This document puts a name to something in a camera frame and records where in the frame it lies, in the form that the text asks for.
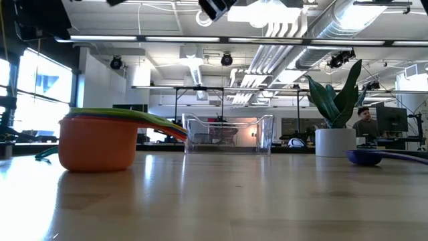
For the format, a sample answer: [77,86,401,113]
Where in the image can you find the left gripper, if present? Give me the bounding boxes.
[13,0,128,41]

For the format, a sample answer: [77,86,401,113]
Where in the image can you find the green measuring cup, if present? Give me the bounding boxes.
[68,106,188,135]

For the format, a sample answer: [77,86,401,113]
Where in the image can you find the large red-orange measuring cup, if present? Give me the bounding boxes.
[58,115,188,173]

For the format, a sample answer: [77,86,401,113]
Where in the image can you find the purple measuring spoon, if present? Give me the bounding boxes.
[344,149,428,167]

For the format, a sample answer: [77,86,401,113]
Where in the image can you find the clear plastic basket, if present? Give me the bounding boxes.
[182,112,275,156]

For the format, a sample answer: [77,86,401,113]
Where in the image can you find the long LED light bar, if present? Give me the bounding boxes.
[53,33,428,48]

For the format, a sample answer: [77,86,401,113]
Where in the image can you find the dark background machine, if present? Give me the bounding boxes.
[0,95,18,160]

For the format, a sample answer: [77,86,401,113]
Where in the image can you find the white and black ball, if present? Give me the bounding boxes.
[287,137,307,149]

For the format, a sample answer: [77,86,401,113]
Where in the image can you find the black ceiling spotlight cluster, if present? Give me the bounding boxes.
[326,49,356,70]

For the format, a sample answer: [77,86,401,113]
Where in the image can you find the green snake plant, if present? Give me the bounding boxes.
[304,59,368,130]

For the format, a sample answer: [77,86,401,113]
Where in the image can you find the white plant pot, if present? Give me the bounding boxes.
[314,128,358,158]

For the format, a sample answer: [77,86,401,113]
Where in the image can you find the person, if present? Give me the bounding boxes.
[352,106,383,139]

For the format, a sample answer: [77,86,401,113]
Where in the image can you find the black background desk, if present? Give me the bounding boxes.
[357,135,428,151]

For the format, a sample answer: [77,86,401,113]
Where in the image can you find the white coiled cable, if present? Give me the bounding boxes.
[195,9,215,27]

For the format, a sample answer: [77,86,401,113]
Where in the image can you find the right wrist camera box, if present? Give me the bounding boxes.
[199,0,239,21]

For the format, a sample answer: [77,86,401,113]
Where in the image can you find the black background station frame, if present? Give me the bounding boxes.
[132,85,302,135]

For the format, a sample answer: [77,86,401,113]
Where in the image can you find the black aluminium table frame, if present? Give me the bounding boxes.
[0,142,428,160]

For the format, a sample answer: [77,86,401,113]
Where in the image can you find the silver ventilation duct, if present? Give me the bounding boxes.
[294,0,385,70]

